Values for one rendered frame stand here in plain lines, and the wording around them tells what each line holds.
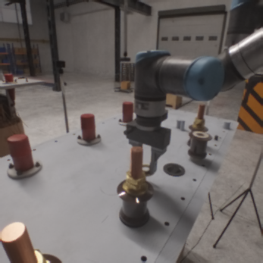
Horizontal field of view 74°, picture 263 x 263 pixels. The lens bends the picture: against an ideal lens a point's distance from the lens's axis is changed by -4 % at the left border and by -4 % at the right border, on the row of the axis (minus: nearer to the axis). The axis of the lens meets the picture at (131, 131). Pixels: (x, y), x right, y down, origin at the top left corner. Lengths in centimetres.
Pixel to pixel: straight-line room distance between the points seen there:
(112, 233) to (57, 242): 13
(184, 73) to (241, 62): 15
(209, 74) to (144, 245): 40
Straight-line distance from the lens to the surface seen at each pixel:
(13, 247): 28
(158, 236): 51
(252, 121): 563
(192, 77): 38
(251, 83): 79
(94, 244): 49
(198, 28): 1439
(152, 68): 45
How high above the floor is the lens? 176
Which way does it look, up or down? 23 degrees down
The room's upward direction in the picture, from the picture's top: 1 degrees clockwise
